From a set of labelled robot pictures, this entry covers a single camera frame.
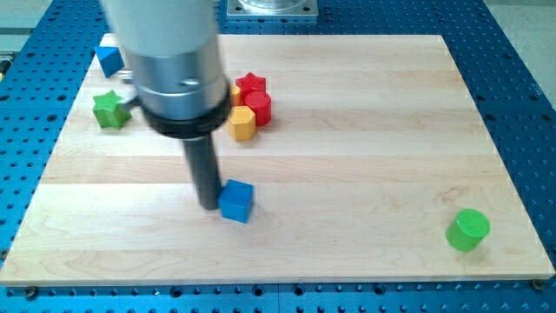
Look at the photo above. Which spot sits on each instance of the light wooden board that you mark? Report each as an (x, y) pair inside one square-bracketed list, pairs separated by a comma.
[(373, 148)]

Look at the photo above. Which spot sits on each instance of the green wooden cylinder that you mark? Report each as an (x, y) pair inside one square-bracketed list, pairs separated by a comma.
[(467, 230)]

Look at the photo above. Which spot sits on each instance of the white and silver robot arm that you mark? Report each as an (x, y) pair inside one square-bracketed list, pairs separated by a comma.
[(172, 50)]

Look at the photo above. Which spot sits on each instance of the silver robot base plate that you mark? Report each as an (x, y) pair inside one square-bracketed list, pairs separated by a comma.
[(272, 8)]

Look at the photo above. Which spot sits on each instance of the blue triangular wooden block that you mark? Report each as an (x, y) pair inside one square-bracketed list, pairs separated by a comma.
[(110, 59)]

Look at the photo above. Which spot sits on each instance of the red wooden cylinder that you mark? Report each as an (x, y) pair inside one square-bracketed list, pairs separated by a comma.
[(260, 103)]

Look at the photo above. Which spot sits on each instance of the blue perforated metal table plate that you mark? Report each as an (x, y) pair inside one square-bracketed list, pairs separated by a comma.
[(43, 82)]

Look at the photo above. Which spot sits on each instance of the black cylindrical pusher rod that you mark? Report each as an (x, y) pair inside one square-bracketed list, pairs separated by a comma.
[(203, 166)]

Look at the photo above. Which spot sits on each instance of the red wooden star block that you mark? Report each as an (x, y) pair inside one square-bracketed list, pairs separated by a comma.
[(250, 83)]

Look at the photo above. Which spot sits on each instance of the yellow hexagonal wooden block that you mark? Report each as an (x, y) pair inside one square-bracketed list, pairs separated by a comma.
[(241, 123)]

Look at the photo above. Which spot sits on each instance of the green wooden star block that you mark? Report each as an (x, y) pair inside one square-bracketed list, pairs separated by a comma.
[(109, 112)]

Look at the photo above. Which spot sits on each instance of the yellow wooden block behind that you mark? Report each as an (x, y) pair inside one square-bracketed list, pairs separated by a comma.
[(235, 95)]

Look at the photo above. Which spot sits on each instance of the blue wooden cube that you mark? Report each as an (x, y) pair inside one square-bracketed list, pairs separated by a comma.
[(236, 200)]

